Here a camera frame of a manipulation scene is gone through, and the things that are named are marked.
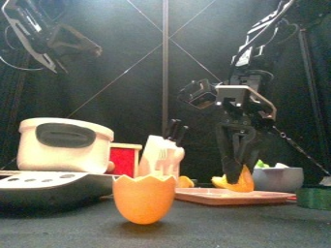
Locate black toy knife handle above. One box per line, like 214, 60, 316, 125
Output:
174, 125, 190, 148
163, 118, 183, 141

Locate white toy spatula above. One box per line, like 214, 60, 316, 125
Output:
141, 134, 167, 177

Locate red box with wooden frame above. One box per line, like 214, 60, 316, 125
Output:
106, 142, 145, 179

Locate white toy fork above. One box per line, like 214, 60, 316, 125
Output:
155, 147, 171, 177

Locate grey bowl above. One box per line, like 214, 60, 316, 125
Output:
252, 166, 306, 194

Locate green box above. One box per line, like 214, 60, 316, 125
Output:
297, 186, 331, 211

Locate slanted black frame strut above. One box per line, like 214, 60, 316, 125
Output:
298, 28, 331, 177

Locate white toy stove base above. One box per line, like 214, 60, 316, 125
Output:
0, 170, 121, 207

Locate small orange toy food piece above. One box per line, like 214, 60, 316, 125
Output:
178, 174, 197, 189

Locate green toy vegetable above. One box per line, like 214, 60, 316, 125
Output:
256, 159, 272, 170

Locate white utensil holder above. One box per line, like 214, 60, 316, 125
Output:
138, 144, 187, 180

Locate vertical metal frame pole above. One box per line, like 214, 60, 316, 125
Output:
161, 0, 171, 135

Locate orange broken eggshell half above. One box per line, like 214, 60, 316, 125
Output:
111, 173, 179, 226

